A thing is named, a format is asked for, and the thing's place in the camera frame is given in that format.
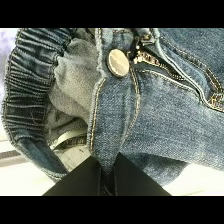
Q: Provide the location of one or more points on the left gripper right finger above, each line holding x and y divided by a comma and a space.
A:
138, 181

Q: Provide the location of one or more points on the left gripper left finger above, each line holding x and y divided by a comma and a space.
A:
78, 180

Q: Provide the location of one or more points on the blue jeans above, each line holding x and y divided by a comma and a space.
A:
156, 110

